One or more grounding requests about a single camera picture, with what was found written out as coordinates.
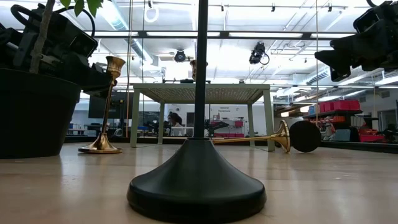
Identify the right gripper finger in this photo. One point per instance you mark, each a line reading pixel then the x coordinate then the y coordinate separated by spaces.
pixel 335 58
pixel 340 73

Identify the short brass candlestick holder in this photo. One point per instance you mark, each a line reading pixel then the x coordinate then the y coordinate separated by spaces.
pixel 102 144

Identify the tall brass candlestick holder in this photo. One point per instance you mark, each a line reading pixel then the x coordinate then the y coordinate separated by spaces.
pixel 281 137

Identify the medium brass candlestick holder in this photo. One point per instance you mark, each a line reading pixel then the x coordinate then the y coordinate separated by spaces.
pixel 193 70

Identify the background black robot arm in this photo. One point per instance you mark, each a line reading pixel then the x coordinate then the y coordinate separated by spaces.
pixel 216 125

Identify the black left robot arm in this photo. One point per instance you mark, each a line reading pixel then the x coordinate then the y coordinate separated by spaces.
pixel 6 40

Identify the green leafy plant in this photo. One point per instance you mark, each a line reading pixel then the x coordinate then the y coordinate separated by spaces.
pixel 42 37

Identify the black monitor screen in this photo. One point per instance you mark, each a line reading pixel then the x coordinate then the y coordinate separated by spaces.
pixel 96 105

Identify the large red storage bin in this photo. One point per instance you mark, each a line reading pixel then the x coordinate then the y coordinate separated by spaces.
pixel 345 104

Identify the small red storage bin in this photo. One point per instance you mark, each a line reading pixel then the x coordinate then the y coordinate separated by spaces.
pixel 326 107

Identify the dark storage shelf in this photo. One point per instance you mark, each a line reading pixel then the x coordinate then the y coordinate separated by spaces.
pixel 332 112

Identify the flat red storage bin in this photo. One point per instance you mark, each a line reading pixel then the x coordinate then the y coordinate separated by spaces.
pixel 371 138

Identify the black plant pot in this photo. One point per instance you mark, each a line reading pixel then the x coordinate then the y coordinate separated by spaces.
pixel 34 118

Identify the person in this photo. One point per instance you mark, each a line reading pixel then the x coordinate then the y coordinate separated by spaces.
pixel 175 119

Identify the small black flat object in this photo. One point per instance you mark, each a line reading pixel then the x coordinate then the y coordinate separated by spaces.
pixel 187 81

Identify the small pale green table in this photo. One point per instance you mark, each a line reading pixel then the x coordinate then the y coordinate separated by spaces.
pixel 186 93

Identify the large black candlestick holder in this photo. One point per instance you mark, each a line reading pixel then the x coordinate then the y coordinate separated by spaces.
pixel 196 186

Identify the round black ceiling camera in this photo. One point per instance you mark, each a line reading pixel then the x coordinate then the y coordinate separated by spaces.
pixel 180 56

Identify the black overhead frame bar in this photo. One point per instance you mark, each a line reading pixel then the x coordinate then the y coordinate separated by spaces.
pixel 224 35

